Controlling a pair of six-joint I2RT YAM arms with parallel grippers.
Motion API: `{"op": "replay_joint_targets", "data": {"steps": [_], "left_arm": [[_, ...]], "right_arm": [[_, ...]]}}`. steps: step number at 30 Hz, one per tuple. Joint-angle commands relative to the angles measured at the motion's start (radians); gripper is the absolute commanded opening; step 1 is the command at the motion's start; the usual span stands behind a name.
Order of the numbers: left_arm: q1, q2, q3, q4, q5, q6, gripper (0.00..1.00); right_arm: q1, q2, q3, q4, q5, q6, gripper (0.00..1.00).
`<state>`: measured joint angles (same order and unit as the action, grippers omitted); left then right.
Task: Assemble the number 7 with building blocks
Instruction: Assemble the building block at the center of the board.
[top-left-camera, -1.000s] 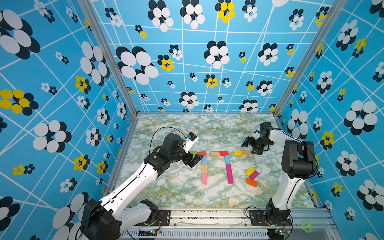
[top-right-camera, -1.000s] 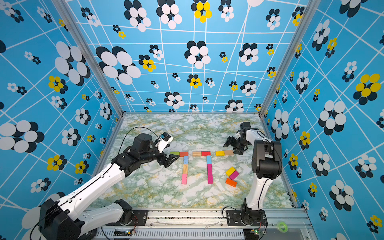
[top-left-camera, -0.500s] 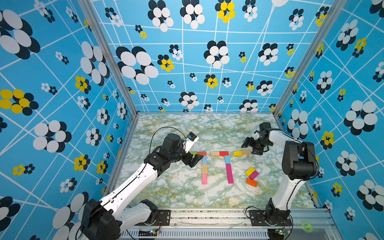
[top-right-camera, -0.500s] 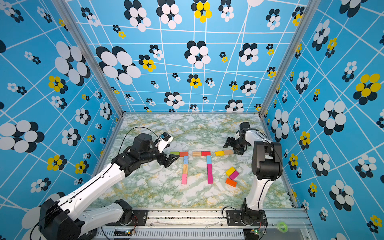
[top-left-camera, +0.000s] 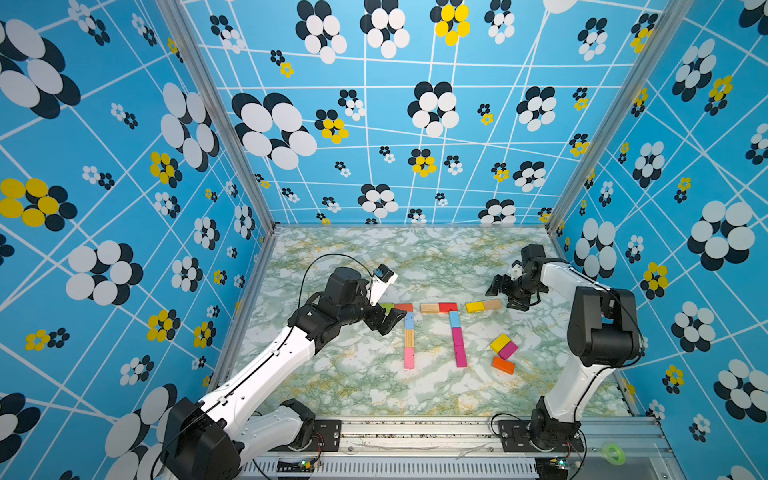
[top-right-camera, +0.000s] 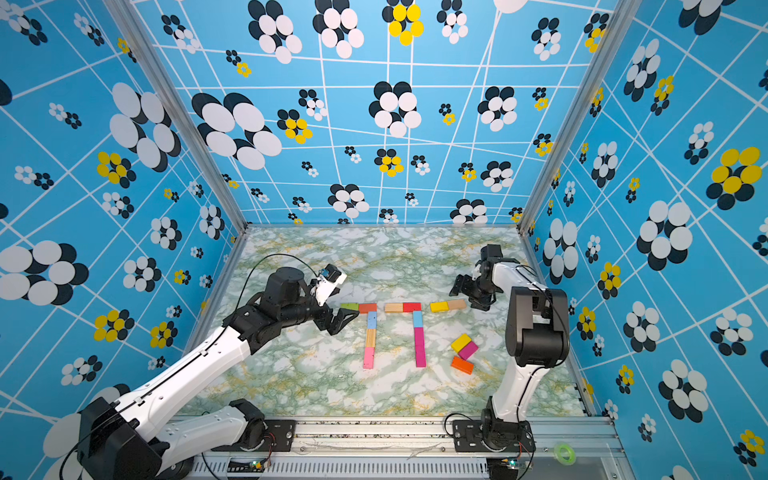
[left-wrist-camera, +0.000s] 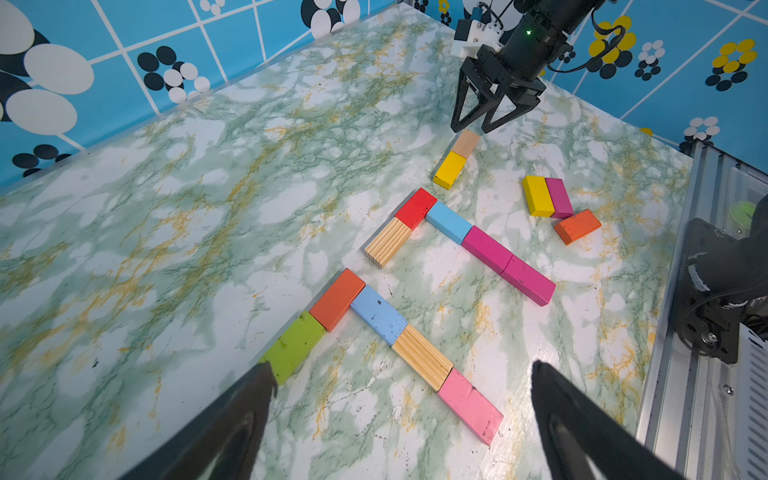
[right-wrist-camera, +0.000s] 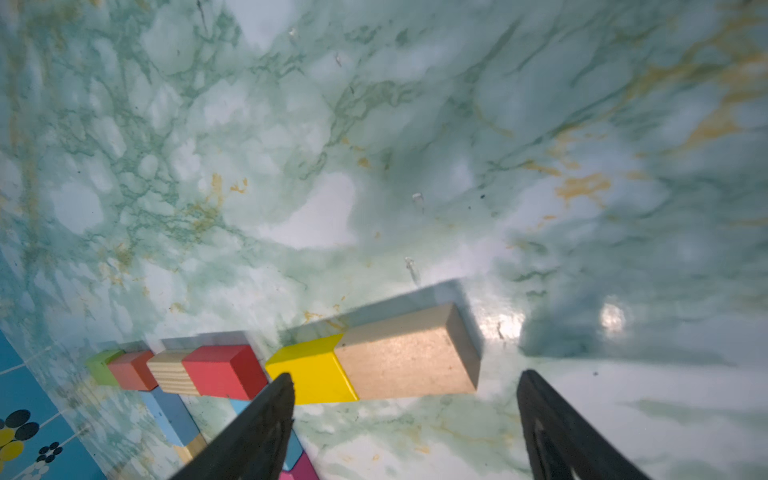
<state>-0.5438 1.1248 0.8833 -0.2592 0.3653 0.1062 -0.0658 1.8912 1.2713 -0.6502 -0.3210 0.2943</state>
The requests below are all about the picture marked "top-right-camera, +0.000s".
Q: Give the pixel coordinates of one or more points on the orange block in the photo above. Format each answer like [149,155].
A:
[462,365]

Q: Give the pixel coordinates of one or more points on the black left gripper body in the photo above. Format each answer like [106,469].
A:
[324,315]

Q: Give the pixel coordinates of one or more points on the red block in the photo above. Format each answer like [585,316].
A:
[409,307]

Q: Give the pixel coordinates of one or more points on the orange-red block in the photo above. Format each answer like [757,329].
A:
[367,308]

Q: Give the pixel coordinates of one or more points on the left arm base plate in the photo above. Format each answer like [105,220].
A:
[273,435]

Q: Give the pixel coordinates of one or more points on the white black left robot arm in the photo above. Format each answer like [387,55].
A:
[136,437]

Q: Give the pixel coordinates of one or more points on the natural wood block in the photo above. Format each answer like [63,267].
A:
[457,304]
[370,341]
[394,308]

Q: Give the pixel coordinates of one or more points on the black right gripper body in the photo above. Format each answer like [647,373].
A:
[478,294]

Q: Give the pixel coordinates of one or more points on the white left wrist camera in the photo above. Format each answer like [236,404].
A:
[329,281]

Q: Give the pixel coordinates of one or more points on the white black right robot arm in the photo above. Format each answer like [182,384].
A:
[536,339]

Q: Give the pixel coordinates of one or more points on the green tape roll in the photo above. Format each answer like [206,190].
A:
[564,454]

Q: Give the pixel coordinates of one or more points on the aluminium frame post left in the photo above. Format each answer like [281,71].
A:
[128,23]

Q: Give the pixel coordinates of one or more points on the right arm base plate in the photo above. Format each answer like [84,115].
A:
[471,436]

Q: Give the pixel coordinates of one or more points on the pink block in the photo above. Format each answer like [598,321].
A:
[368,359]

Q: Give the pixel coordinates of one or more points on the aluminium frame post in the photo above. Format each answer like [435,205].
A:
[128,23]
[621,20]

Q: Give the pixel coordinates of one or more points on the magenta block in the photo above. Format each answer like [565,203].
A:
[468,351]
[419,338]
[420,356]

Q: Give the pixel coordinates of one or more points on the yellow block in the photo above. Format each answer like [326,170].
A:
[460,343]
[440,307]

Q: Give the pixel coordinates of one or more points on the aluminium frame post right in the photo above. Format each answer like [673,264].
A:
[621,20]

